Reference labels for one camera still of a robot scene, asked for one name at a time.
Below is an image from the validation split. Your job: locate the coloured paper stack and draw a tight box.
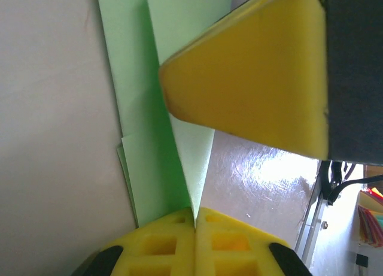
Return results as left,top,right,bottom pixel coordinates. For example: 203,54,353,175
357,189,383,248

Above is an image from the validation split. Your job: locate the light green paper sheet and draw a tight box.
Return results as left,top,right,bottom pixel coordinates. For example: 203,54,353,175
95,0,234,229

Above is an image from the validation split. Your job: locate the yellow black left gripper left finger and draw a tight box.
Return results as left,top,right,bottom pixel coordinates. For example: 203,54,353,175
80,207,195,276

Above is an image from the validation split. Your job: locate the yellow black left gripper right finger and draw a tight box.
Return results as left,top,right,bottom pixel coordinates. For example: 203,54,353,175
194,207,314,276

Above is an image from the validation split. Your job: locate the thin black right gripper cable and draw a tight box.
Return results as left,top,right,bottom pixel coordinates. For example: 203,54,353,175
317,160,383,205

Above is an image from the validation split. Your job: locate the aluminium table side rail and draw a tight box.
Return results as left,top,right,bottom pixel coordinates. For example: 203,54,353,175
294,180,333,268

